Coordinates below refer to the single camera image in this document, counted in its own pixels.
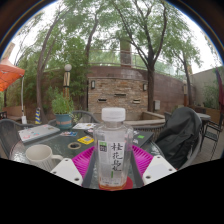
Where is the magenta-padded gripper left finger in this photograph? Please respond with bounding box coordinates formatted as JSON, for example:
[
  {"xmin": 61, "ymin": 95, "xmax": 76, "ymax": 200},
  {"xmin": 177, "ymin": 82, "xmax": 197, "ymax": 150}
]
[{"xmin": 50, "ymin": 145, "xmax": 98, "ymax": 190}]

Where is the black metal slatted chair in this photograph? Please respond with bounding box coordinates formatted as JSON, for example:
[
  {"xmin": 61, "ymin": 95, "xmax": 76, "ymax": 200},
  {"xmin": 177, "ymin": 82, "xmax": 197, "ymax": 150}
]
[{"xmin": 199, "ymin": 121, "xmax": 224, "ymax": 161}]

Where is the black jacket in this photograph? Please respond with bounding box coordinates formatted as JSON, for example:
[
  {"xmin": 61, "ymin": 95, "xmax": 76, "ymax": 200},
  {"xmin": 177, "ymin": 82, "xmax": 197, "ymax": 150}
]
[{"xmin": 154, "ymin": 106, "xmax": 203, "ymax": 170}]

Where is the grey chair holding jacket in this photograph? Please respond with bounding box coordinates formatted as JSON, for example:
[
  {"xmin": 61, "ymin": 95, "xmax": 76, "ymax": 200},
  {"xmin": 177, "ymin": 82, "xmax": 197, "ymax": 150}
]
[{"xmin": 164, "ymin": 108, "xmax": 206, "ymax": 168}]

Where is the small round patio table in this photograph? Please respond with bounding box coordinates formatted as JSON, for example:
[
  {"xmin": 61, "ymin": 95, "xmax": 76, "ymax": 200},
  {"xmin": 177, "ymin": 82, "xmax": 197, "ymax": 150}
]
[{"xmin": 195, "ymin": 112, "xmax": 212, "ymax": 126}]

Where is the green plant in blue pot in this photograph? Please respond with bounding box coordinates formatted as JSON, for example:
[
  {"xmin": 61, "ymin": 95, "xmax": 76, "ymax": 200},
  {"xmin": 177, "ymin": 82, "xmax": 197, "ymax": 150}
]
[{"xmin": 50, "ymin": 88, "xmax": 76, "ymax": 130}]

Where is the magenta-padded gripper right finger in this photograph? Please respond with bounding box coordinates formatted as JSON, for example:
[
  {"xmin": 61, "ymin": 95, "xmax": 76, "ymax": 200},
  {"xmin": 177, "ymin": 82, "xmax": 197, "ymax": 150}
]
[{"xmin": 129, "ymin": 144, "xmax": 178, "ymax": 188}]

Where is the slim brown lamp post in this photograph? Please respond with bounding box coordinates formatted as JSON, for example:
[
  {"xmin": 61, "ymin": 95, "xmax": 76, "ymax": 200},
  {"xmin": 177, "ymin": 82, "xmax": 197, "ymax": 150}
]
[{"xmin": 182, "ymin": 79, "xmax": 189, "ymax": 107}]

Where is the white ceramic mug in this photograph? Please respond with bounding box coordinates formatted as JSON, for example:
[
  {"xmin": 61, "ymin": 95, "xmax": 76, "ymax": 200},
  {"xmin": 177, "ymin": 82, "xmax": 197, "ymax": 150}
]
[{"xmin": 25, "ymin": 143, "xmax": 64, "ymax": 173}]

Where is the small colourful sticker card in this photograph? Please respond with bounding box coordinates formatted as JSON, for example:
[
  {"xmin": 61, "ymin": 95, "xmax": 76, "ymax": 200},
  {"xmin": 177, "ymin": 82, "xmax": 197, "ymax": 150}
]
[{"xmin": 59, "ymin": 131, "xmax": 79, "ymax": 138}]

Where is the flat round red coaster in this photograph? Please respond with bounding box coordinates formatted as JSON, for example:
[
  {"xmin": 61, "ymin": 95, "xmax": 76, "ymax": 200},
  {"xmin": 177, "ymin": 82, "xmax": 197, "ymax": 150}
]
[{"xmin": 123, "ymin": 175, "xmax": 135, "ymax": 190}]

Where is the orange canopy with white pole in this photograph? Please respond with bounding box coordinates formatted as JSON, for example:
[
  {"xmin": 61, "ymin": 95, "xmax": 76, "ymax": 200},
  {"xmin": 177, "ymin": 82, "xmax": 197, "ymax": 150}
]
[{"xmin": 0, "ymin": 57, "xmax": 28, "ymax": 125}]

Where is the slim leaning tree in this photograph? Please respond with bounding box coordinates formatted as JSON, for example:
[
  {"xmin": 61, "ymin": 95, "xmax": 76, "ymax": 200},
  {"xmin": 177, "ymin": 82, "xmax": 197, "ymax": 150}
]
[{"xmin": 34, "ymin": 13, "xmax": 63, "ymax": 123}]

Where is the white printed paper sheet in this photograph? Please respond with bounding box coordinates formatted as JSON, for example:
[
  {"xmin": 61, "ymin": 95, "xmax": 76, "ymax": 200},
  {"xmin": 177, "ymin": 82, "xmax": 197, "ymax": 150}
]
[{"xmin": 72, "ymin": 122, "xmax": 98, "ymax": 131}]

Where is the silver laptop with stickers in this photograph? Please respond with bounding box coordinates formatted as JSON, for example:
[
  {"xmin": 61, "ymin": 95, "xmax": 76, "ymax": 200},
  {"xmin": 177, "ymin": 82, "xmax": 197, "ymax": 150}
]
[{"xmin": 18, "ymin": 124, "xmax": 62, "ymax": 144}]

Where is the wooden globe-topped lamp post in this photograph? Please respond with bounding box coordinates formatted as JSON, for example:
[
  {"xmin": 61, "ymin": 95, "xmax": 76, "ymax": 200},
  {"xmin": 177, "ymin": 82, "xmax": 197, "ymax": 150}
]
[{"xmin": 63, "ymin": 63, "xmax": 73, "ymax": 99}]

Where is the yellow card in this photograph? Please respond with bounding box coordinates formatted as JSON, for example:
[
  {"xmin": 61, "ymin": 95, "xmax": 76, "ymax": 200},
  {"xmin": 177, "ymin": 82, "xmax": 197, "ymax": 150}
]
[{"xmin": 76, "ymin": 135, "xmax": 95, "ymax": 145}]

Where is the tall dark-trunked tree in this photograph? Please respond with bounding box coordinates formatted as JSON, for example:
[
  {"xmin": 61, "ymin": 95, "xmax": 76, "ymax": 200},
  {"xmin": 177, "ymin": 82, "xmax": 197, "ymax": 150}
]
[{"xmin": 113, "ymin": 0, "xmax": 181, "ymax": 113}]

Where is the blue and yellow striped cone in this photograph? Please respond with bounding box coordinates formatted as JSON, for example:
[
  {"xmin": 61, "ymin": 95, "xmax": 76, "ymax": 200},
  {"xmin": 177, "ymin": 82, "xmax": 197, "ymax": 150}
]
[{"xmin": 34, "ymin": 106, "xmax": 43, "ymax": 125}]

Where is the clear white-capped drink bottle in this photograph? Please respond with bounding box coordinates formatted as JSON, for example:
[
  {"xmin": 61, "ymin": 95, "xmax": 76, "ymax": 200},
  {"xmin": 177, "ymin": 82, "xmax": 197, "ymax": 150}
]
[{"xmin": 92, "ymin": 107, "xmax": 134, "ymax": 192}]

